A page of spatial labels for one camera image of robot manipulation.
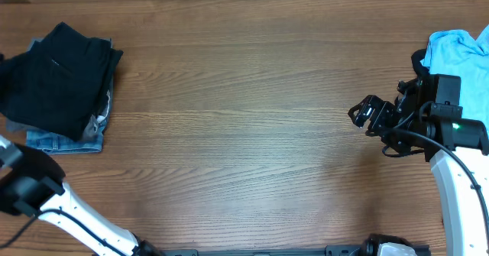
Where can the folded grey shorts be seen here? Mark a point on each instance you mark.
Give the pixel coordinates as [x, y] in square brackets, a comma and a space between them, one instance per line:
[93, 128]

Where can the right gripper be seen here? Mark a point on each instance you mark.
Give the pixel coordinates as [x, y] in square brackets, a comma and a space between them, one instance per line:
[387, 115]

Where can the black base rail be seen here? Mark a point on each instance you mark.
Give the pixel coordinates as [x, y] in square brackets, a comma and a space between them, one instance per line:
[374, 244]

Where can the light blue shirt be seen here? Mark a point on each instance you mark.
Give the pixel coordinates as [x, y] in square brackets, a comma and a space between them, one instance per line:
[457, 53]

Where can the black shorts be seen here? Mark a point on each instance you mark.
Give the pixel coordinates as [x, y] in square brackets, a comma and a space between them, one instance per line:
[57, 84]

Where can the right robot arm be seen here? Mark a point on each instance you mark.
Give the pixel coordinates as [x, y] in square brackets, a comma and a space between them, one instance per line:
[426, 118]

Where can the black garment under shirt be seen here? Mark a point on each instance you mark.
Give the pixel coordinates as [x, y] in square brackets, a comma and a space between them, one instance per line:
[416, 59]

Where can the folded blue jeans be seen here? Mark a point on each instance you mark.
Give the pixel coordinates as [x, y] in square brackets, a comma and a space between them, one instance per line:
[51, 143]

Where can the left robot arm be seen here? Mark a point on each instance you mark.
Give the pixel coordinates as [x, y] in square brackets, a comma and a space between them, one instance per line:
[35, 187]

